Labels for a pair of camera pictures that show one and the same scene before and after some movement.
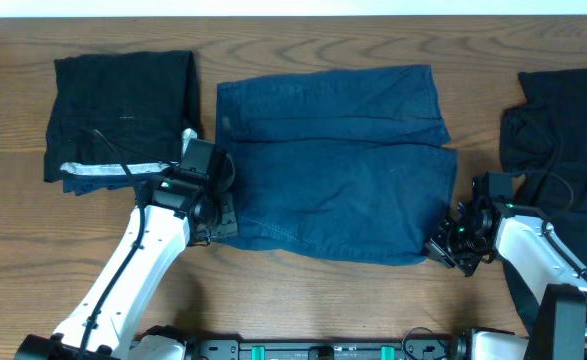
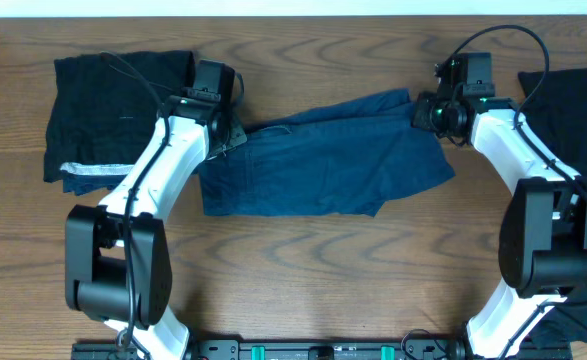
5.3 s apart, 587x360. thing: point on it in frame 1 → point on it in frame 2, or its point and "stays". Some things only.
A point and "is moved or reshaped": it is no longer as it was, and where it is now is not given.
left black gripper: [231, 225] → [239, 137]
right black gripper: [436, 248] → [420, 117]
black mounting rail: [440, 349] stays
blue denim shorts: [352, 164] is moved or reshaped
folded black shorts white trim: [116, 119] stays
